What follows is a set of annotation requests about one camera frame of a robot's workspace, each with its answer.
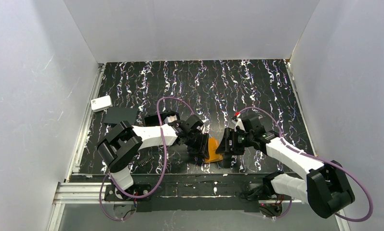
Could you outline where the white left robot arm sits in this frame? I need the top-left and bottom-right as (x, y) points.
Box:
(96, 111), (209, 190)

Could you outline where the orange leather card holder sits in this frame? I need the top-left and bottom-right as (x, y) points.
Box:
(204, 137), (223, 164)

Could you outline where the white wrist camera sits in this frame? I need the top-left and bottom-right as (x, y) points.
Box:
(164, 115), (180, 126)
(231, 112), (245, 131)

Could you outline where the small white box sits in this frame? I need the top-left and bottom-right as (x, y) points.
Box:
(90, 95), (112, 112)

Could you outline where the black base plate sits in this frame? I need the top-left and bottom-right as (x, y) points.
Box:
(104, 173), (294, 213)

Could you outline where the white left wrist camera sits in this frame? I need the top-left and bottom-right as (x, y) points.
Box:
(164, 115), (180, 126)

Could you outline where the black card box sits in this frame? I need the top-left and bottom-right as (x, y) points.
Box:
(144, 110), (181, 127)

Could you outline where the aluminium frame rail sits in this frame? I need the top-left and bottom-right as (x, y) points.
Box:
(47, 64), (106, 231)

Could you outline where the black comb strip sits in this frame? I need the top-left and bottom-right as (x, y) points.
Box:
(137, 156), (155, 167)

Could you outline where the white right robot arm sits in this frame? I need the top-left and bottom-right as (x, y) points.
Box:
(216, 115), (355, 218)

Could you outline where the black box lid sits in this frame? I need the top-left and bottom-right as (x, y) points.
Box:
(103, 107), (138, 126)

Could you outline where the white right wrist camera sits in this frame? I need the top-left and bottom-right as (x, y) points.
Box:
(231, 112), (245, 131)

